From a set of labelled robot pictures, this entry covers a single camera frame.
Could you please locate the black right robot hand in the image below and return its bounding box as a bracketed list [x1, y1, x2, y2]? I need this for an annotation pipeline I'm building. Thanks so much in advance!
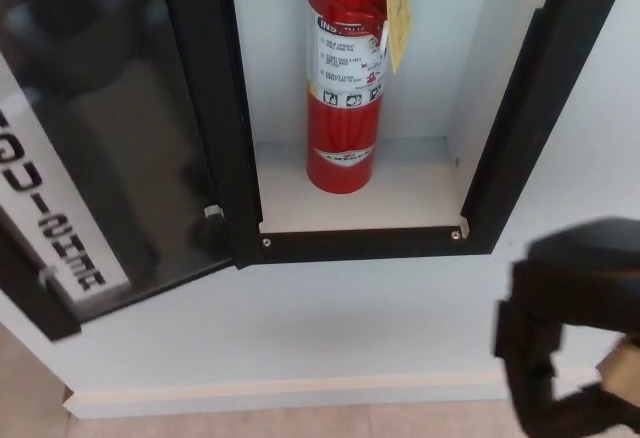
[492, 215, 640, 438]

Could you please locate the black extinguisher cabinet door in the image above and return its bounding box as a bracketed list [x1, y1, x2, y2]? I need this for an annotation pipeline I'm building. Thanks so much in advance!
[0, 0, 236, 342]

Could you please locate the red fire extinguisher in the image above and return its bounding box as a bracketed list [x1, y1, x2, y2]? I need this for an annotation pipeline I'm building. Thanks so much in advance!
[303, 0, 390, 193]

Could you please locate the yellow inspection tag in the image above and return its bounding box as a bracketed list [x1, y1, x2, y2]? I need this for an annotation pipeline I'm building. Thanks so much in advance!
[383, 0, 414, 75]

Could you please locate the black extinguisher cabinet frame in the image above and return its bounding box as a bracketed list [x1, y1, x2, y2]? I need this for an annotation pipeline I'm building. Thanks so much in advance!
[159, 0, 636, 270]

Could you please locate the white wall baseboard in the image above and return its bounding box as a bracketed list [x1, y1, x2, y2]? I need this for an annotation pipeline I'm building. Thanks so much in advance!
[62, 367, 606, 420]

